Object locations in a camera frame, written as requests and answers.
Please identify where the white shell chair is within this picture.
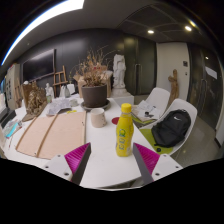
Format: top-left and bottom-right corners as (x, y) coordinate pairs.
(132, 87), (171, 125)
(139, 98), (198, 156)

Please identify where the dried plant in dark pot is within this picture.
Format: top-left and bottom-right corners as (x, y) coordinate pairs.
(71, 46), (116, 109)

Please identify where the wooden easel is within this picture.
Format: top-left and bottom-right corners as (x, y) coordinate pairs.
(52, 65), (69, 98)

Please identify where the yellow drink bottle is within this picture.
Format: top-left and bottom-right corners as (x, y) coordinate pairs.
(115, 102), (135, 158)

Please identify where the white statue pedestal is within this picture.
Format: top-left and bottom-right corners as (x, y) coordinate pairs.
(109, 87), (135, 107)

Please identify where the brown wood carving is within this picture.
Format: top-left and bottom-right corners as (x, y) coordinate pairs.
(21, 81), (48, 123)

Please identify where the beige cup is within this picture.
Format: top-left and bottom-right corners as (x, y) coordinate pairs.
(90, 107), (108, 129)

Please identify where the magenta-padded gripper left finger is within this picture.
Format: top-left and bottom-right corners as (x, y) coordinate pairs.
(42, 142), (92, 186)

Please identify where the stack of papers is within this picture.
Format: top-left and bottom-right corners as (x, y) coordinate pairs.
(130, 99), (162, 124)

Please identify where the small grey cup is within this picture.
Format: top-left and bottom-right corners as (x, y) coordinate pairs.
(69, 98), (80, 108)

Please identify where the light wooden board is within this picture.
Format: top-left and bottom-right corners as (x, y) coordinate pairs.
(15, 110), (88, 160)

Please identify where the wooden figure sculpture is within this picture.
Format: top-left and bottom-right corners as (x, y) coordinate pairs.
(167, 68), (180, 108)

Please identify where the tall white stone statue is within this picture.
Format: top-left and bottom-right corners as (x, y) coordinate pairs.
(112, 53), (128, 90)

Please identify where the black backpack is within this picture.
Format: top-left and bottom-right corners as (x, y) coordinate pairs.
(150, 109), (192, 149)

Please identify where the black wall screen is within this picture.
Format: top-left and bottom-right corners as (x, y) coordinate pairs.
(21, 48), (56, 83)

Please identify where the grey plant saucer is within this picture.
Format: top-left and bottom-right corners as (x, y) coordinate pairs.
(80, 98), (112, 113)

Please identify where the crumpled printed paper sheet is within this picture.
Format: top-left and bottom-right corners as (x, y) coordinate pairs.
(45, 97), (73, 117)

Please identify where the white cabinet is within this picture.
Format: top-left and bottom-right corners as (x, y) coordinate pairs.
(4, 63), (22, 110)

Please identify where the green seat cushion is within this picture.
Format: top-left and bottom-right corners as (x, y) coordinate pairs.
(139, 128), (175, 156)
(131, 114), (149, 126)

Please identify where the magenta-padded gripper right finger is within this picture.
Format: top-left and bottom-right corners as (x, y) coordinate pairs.
(132, 142), (184, 186)

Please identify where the long ceiling light strip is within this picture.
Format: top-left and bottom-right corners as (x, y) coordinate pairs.
(0, 0), (85, 67)

